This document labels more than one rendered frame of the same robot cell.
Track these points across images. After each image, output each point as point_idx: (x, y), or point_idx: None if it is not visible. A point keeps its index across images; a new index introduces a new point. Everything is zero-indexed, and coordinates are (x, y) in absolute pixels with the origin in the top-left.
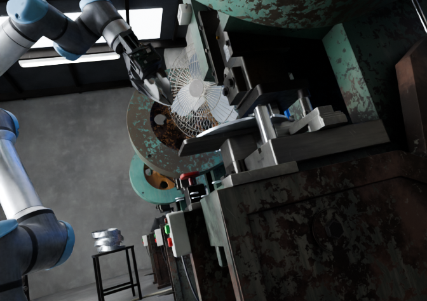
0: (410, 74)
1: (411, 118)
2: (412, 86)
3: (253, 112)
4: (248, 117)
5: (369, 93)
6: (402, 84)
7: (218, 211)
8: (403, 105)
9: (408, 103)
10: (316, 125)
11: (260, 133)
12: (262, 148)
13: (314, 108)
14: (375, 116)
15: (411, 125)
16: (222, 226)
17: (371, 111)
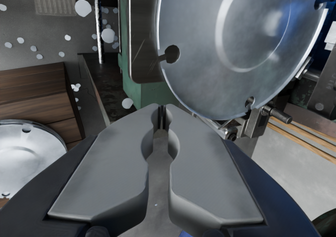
0: (330, 133)
1: (291, 111)
2: (317, 128)
3: (223, 132)
4: (224, 119)
5: (320, 116)
6: (329, 122)
7: (107, 122)
8: (308, 112)
9: (306, 116)
10: (235, 127)
11: (204, 118)
12: (190, 113)
13: (251, 135)
14: (299, 101)
15: (285, 108)
16: (105, 119)
17: (306, 102)
